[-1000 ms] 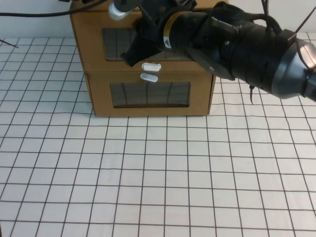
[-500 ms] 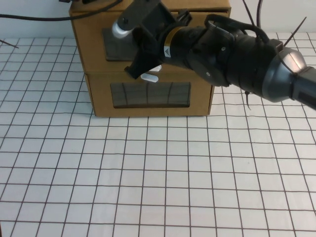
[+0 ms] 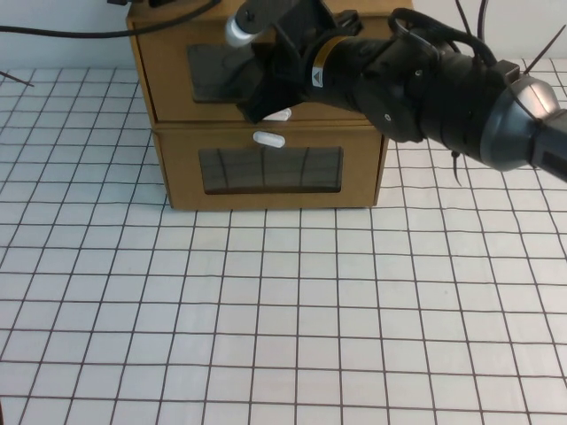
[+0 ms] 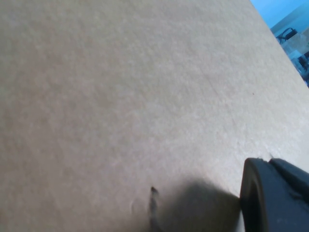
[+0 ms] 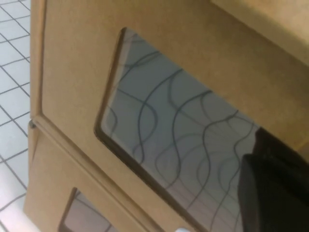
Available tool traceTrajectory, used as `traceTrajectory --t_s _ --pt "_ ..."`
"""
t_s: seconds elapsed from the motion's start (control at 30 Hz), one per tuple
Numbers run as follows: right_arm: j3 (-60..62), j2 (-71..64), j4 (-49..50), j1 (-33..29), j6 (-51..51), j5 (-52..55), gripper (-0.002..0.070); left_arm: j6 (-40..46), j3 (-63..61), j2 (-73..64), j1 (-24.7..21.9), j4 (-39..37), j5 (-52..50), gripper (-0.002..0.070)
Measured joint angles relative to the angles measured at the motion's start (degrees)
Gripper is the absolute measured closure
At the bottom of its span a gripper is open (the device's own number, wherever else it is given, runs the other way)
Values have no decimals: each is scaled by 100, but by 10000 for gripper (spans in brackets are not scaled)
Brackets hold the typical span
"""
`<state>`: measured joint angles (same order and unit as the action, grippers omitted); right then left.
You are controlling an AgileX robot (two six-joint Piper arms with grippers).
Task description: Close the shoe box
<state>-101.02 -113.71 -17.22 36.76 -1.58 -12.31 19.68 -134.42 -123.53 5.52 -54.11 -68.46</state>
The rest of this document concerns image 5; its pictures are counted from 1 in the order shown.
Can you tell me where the brown cardboard shoe box shell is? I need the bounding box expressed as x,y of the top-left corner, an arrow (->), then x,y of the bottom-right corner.
23,118 -> 160,232
29,0 -> 309,150

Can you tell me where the white checked tablecloth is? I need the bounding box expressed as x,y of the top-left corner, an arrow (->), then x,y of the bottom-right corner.
0,0 -> 34,232

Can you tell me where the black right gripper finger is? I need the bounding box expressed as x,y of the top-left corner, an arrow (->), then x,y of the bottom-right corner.
237,150 -> 309,232

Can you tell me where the brown cardboard drawer, tilted handle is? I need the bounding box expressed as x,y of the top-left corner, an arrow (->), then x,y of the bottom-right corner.
24,135 -> 155,232

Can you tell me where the brown cardboard drawer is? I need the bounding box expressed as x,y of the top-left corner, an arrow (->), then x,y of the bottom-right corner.
41,0 -> 309,232
24,135 -> 155,232

